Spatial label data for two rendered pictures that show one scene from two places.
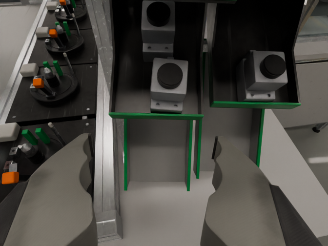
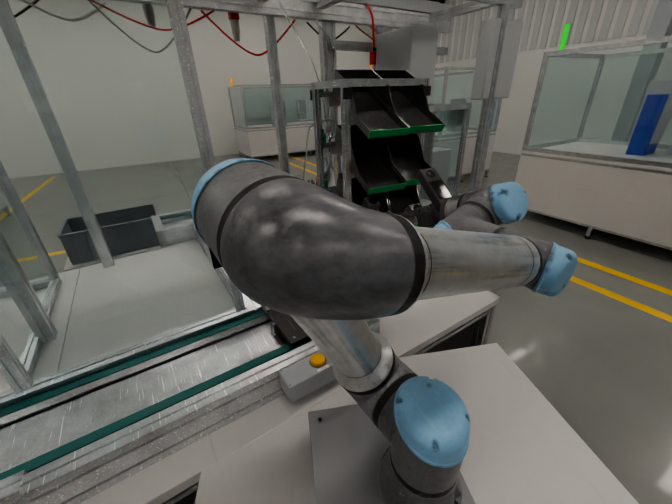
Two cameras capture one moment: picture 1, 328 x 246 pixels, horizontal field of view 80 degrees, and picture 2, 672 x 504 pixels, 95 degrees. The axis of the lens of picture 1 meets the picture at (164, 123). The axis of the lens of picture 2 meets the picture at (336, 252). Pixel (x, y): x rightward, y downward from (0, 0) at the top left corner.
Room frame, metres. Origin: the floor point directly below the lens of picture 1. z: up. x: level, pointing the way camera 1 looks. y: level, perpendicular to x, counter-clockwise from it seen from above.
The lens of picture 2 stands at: (-0.65, 0.47, 1.61)
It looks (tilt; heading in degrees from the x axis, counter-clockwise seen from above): 27 degrees down; 341
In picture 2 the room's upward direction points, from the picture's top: 2 degrees counter-clockwise
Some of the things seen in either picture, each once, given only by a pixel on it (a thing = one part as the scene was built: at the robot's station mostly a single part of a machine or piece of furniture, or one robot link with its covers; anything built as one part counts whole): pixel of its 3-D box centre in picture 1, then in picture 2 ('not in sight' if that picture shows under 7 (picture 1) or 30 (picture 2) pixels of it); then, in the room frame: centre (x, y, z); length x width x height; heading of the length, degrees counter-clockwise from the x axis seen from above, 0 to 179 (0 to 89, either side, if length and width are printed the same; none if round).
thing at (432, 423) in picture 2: not in sight; (425, 427); (-0.39, 0.23, 1.12); 0.13 x 0.12 x 0.14; 14
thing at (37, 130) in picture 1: (43, 135); not in sight; (0.24, 0.28, 1.01); 0.01 x 0.01 x 0.05; 13
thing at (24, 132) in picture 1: (30, 137); not in sight; (0.24, 0.31, 1.01); 0.01 x 0.01 x 0.05; 13
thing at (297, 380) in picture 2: not in sight; (318, 369); (-0.03, 0.32, 0.93); 0.21 x 0.07 x 0.06; 103
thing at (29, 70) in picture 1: (51, 78); not in sight; (0.45, 0.35, 1.01); 0.24 x 0.24 x 0.13; 13
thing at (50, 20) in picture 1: (69, 6); not in sight; (0.92, 0.46, 1.01); 0.24 x 0.24 x 0.13; 13
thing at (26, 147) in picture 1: (27, 148); not in sight; (0.20, 0.29, 1.04); 0.02 x 0.02 x 0.03
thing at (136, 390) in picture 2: not in sight; (220, 355); (0.15, 0.58, 0.91); 0.84 x 0.28 x 0.10; 103
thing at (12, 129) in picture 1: (9, 133); not in sight; (0.27, 0.40, 0.97); 0.05 x 0.05 x 0.04; 13
